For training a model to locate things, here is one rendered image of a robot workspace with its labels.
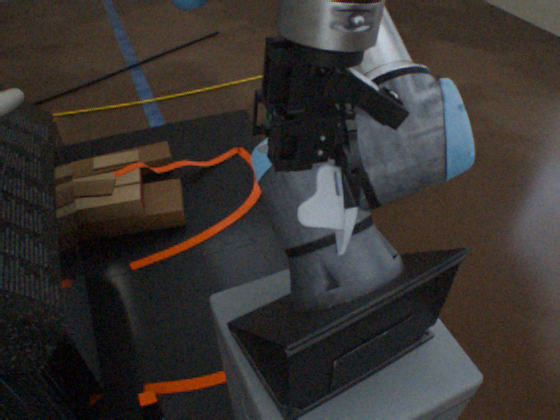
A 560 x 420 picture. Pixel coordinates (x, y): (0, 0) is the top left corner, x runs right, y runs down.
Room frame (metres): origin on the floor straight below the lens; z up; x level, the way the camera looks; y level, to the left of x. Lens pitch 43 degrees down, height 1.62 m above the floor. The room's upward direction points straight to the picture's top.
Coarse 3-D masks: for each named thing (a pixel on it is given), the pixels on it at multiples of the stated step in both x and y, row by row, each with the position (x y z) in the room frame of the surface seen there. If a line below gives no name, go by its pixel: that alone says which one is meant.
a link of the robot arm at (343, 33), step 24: (288, 0) 0.38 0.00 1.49; (312, 0) 0.37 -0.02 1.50; (384, 0) 0.39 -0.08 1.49; (288, 24) 0.38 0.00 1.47; (312, 24) 0.36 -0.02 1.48; (336, 24) 0.36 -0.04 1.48; (360, 24) 0.36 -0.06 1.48; (312, 48) 0.36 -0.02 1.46; (336, 48) 0.36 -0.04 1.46; (360, 48) 0.37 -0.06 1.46
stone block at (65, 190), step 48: (0, 144) 1.19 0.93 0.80; (48, 144) 1.35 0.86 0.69; (0, 192) 0.98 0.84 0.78; (48, 192) 1.10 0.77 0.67; (0, 240) 0.80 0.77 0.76; (48, 240) 0.89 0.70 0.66; (0, 288) 0.65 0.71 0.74; (48, 288) 0.73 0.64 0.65; (0, 336) 0.55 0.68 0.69; (48, 336) 0.59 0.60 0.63; (0, 384) 0.49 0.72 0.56; (48, 384) 0.52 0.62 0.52; (96, 384) 0.61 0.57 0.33
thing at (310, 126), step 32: (288, 64) 0.37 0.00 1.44; (320, 64) 0.37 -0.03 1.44; (352, 64) 0.38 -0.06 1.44; (256, 96) 0.41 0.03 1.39; (288, 96) 0.39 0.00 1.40; (320, 96) 0.39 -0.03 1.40; (256, 128) 0.41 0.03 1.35; (288, 128) 0.35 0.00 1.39; (320, 128) 0.36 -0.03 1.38; (352, 128) 0.37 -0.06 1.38; (288, 160) 0.35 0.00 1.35; (320, 160) 0.37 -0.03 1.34
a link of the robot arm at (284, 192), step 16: (256, 160) 0.59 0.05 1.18; (256, 176) 0.58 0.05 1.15; (272, 176) 0.55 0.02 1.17; (288, 176) 0.54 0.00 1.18; (304, 176) 0.54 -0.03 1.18; (272, 192) 0.54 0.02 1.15; (288, 192) 0.53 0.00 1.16; (304, 192) 0.52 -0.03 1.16; (368, 192) 0.52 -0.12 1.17; (272, 208) 0.54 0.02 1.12; (288, 208) 0.52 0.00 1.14; (368, 208) 0.53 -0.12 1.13; (288, 224) 0.51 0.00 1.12; (288, 240) 0.50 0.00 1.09; (304, 240) 0.49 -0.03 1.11
